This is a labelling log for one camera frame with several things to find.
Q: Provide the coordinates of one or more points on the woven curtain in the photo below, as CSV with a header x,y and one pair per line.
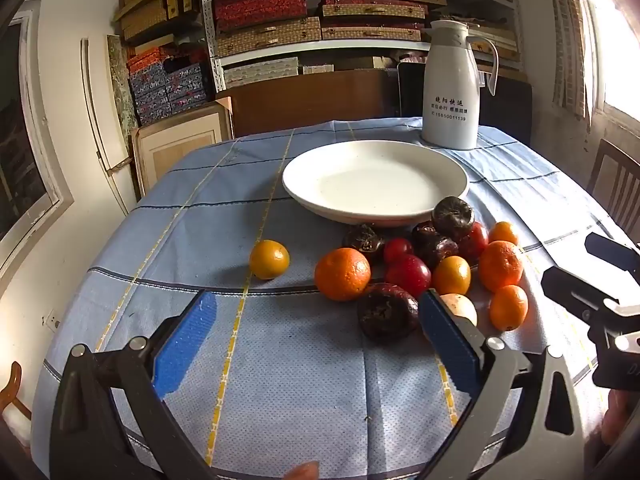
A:
x,y
570,35

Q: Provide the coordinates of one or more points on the stack of tan cardboard boxes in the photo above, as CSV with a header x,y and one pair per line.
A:
x,y
150,10

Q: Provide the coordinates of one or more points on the white curved trim strip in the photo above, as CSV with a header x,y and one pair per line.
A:
x,y
92,105

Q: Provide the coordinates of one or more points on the yellow cherry tomato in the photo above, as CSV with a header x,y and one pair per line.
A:
x,y
269,259

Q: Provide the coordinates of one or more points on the stack of orange-red boxes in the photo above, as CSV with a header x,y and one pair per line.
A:
x,y
144,60

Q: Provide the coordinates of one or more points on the white wall socket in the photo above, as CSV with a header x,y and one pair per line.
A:
x,y
52,321

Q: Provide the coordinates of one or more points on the marbled stone slab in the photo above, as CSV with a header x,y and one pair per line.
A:
x,y
120,85

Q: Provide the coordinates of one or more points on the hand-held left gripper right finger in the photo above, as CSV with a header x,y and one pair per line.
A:
x,y
445,340

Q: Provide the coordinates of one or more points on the dark water chestnut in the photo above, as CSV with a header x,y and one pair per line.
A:
x,y
452,216
363,242
387,312
424,232
441,251

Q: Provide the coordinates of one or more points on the small orange kumquat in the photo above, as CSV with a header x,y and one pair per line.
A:
x,y
502,232
508,306

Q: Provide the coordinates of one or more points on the person's left hand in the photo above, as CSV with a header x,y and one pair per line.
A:
x,y
303,471

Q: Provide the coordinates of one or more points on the stack of blue patterned boxes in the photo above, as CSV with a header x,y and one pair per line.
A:
x,y
165,90

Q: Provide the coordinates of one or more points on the brown wooden board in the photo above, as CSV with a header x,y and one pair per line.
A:
x,y
310,105

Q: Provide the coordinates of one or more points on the yellow-orange cherry tomato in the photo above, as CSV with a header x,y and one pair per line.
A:
x,y
451,275

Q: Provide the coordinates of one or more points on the brown wooden chair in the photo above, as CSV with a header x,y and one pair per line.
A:
x,y
12,385

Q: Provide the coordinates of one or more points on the white thermos jug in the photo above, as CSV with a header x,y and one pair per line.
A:
x,y
447,85

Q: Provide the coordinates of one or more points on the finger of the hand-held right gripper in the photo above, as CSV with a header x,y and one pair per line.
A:
x,y
607,255
575,290

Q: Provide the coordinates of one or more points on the dark wooden chair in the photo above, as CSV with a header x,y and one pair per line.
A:
x,y
612,180

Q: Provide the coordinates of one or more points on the person's right hand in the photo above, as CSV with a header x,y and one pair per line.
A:
x,y
617,420

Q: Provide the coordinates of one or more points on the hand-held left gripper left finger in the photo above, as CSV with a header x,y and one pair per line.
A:
x,y
185,340

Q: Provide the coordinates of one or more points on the red cherry tomato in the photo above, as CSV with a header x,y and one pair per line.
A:
x,y
397,249
475,241
407,275

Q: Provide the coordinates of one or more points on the stack of woven flat boxes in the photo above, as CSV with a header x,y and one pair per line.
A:
x,y
270,35

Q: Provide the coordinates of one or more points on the white framed window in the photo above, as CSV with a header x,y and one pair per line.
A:
x,y
37,110

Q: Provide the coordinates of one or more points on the orange mandarin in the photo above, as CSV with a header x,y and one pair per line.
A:
x,y
501,265
342,274

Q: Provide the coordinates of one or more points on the beige framed panel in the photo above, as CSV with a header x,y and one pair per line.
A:
x,y
175,150

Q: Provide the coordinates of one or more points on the white round plate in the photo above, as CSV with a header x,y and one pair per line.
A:
x,y
370,180

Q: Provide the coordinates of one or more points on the bright window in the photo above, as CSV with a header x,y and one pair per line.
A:
x,y
620,35

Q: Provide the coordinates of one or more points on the white metal shelving rack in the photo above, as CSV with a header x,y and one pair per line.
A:
x,y
207,20

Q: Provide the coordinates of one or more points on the pale yellow fruit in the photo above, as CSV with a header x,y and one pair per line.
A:
x,y
462,307

